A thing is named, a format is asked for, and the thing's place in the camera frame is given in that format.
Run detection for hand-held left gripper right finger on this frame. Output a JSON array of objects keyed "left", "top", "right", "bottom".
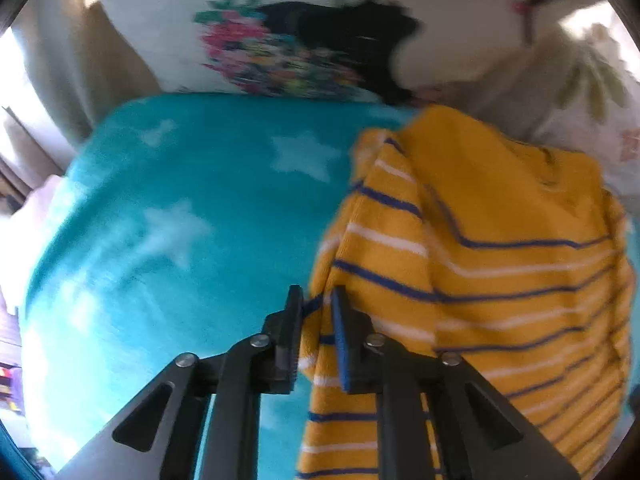
[{"left": 330, "top": 285, "right": 582, "bottom": 480}]

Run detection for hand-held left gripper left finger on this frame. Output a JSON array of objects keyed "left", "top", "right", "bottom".
[{"left": 54, "top": 284, "right": 304, "bottom": 480}]

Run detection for yellow striped knit garment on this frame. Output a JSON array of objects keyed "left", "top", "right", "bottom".
[{"left": 296, "top": 105, "right": 636, "bottom": 480}]

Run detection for teal star printed blanket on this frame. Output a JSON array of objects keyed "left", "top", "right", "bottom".
[{"left": 20, "top": 92, "right": 418, "bottom": 480}]

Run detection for white bird print cushion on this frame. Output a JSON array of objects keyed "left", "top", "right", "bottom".
[{"left": 82, "top": 0, "right": 601, "bottom": 107}]

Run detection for beige curtain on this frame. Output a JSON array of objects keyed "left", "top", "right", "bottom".
[{"left": 9, "top": 0, "right": 162, "bottom": 163}]

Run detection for leaf print pillow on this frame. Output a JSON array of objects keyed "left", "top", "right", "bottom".
[{"left": 470, "top": 7, "right": 640, "bottom": 201}]

